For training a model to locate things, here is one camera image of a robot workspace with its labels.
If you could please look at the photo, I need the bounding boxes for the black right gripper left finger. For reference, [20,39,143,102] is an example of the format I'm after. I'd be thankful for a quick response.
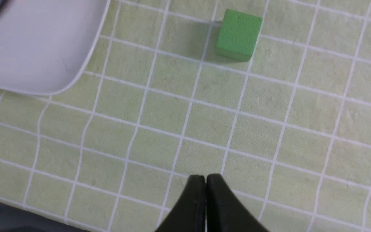
[156,175,206,232]

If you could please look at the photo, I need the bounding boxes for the white square plate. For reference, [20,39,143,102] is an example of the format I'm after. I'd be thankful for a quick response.
[0,0,111,96]

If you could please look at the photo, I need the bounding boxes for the green foam cube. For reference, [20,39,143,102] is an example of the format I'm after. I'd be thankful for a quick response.
[216,9,263,62]

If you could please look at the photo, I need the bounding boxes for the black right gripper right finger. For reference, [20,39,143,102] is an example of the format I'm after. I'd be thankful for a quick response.
[206,174,268,232]

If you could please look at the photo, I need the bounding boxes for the green checkered tablecloth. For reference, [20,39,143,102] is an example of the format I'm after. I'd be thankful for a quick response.
[0,0,371,232]

